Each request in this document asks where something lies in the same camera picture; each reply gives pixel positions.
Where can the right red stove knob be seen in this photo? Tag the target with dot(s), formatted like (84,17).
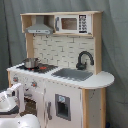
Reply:
(34,84)

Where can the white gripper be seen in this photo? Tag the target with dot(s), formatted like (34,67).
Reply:
(12,100)

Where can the wooden toy kitchen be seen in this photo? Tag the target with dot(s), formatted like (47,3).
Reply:
(62,50)

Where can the red stove knob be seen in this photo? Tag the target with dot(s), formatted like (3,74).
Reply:
(34,84)
(15,79)

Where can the grey toy sink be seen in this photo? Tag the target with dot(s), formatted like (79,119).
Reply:
(72,74)

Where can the small metal pot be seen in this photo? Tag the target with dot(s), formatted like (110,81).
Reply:
(31,62)

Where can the black toy stovetop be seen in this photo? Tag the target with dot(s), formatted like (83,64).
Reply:
(41,68)

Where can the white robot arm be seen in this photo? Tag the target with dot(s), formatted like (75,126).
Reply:
(18,121)

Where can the left red stove knob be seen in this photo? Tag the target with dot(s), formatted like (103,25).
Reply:
(15,79)

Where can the grey range hood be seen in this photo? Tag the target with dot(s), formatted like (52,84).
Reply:
(39,27)

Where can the white cabinet door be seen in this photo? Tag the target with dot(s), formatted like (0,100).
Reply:
(64,106)

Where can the white toy microwave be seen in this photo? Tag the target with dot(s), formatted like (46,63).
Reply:
(74,24)

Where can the black toy faucet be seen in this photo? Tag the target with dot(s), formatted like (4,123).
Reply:
(82,62)

